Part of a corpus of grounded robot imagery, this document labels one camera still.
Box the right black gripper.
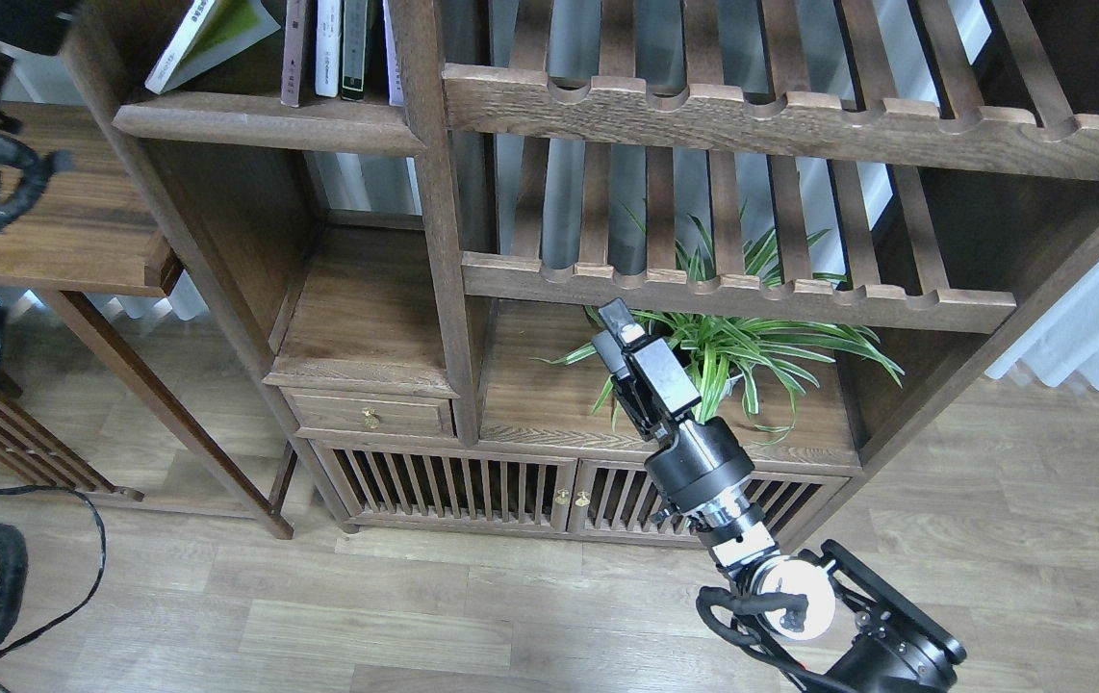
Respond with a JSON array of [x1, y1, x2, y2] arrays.
[[592, 298, 701, 445]]

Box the yellow green book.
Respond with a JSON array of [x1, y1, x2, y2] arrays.
[[144, 1, 280, 93]]

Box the dark brown book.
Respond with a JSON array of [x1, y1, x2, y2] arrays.
[[280, 0, 313, 107]]

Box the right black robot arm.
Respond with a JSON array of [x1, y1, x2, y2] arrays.
[[593, 299, 966, 692]]

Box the green spider plant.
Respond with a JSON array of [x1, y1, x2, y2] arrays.
[[539, 206, 907, 446]]

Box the white plant pot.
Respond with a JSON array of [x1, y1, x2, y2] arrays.
[[701, 368, 744, 405]]

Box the dark wooden bookshelf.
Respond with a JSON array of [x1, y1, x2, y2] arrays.
[[63, 1, 1099, 545]]

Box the pale upright book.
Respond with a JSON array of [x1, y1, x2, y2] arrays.
[[381, 0, 406, 107]]

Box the dark green upright book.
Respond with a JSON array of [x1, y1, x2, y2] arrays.
[[340, 1, 381, 101]]

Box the white upright book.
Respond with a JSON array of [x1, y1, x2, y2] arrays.
[[315, 0, 345, 98]]

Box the wooden side table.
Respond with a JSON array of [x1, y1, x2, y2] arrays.
[[0, 102, 295, 539]]

